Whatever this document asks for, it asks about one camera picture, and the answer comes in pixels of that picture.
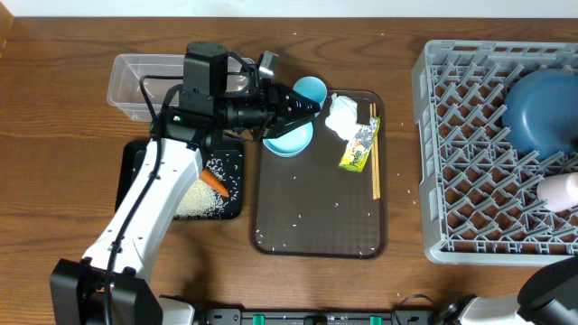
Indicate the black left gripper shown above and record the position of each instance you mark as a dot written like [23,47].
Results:
[274,116]

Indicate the light blue cup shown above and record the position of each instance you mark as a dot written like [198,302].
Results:
[312,88]

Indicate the light blue bowl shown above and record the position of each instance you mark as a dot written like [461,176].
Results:
[291,144]

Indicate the orange carrot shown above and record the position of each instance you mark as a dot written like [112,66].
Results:
[211,180]

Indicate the dark blue plate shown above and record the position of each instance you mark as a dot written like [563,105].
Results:
[541,113]

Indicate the pink cup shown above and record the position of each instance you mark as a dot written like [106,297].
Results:
[559,192]

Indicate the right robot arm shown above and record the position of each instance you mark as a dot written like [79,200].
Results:
[549,297]

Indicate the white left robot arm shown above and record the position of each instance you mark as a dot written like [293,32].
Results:
[110,284]

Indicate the black waste tray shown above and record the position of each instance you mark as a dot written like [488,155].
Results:
[134,153]

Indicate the grey dishwasher rack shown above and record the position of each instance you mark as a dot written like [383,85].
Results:
[477,192]

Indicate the crumpled white tissue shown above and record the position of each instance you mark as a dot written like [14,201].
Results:
[342,118]

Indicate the yellow green snack wrapper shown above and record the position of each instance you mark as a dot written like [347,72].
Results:
[359,145]

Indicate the brown serving tray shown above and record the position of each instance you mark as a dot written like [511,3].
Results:
[307,205]

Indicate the spilled rice pile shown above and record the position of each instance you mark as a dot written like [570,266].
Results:
[202,202]

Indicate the clear plastic bin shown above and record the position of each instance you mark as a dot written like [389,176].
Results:
[124,90]

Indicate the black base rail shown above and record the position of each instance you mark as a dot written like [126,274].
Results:
[316,317]

